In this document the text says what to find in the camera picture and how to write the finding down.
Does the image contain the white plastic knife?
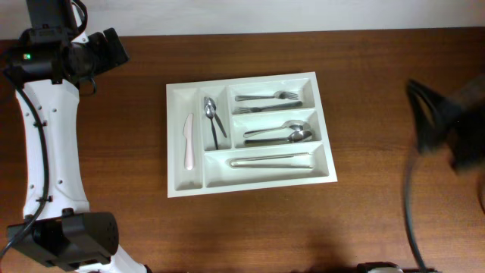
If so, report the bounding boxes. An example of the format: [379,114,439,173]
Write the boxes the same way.
[183,113,195,170]

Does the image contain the small steel teaspoon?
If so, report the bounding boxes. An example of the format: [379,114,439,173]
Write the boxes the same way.
[204,96,227,138]
[205,104,219,150]

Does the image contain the long steel kitchen tongs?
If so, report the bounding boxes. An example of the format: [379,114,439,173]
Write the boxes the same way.
[228,152,314,169]

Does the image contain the steel fork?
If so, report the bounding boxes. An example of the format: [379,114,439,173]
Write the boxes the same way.
[230,100,303,115]
[234,91,299,102]

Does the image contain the large steel spoon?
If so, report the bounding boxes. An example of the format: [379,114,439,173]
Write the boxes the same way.
[244,130,313,146]
[243,120,311,138]

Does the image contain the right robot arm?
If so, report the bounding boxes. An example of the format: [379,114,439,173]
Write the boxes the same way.
[353,74,484,273]

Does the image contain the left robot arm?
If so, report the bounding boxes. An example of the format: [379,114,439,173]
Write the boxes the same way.
[3,0,148,272]

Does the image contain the white plastic cutlery tray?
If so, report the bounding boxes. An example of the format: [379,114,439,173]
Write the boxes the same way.
[166,72,337,197]

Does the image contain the left black cable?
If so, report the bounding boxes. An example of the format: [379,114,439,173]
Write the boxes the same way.
[0,0,98,262]

